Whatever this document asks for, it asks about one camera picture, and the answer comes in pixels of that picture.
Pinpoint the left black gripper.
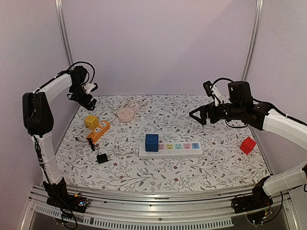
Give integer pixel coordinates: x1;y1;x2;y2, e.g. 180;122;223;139
71;83;97;111

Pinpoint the yellow cube socket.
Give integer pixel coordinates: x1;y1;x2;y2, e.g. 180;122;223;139
84;115;99;129

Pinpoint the red cube socket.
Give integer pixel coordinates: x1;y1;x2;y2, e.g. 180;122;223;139
239;137;256;155

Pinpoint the blue cube socket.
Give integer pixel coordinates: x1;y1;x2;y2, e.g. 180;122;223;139
145;134;159;152

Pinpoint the white power strip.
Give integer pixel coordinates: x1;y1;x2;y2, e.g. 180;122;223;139
139;142;203;159

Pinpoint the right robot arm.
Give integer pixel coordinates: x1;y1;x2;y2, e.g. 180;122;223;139
189;79;307;213

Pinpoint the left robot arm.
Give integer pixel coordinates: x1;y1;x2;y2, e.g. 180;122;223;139
22;61;98;213

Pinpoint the orange power strip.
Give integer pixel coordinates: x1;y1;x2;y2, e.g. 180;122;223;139
86;121;110;144

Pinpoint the pink round socket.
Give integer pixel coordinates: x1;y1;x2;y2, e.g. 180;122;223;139
117;108;135;122

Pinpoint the black power adapter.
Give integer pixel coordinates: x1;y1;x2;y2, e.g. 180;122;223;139
96;154;108;164

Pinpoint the floral table mat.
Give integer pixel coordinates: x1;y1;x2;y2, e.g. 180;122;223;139
56;95;270;193

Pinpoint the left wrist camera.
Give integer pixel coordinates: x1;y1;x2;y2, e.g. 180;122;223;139
83;83;98;94

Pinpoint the black adapter cable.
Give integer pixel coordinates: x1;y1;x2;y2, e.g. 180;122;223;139
74;137;101;155

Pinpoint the white cable of round socket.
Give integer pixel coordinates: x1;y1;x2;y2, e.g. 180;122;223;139
112;96;149;115

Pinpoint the left aluminium post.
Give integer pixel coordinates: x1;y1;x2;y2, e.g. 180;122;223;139
54;0;73;66

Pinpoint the aluminium post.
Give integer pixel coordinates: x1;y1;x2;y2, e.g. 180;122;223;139
241;0;264;81
54;0;73;66

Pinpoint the aluminium front rail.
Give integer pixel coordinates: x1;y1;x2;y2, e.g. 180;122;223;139
21;185;300;230

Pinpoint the right aluminium post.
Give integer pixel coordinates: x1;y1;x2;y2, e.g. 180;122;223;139
241;0;264;81

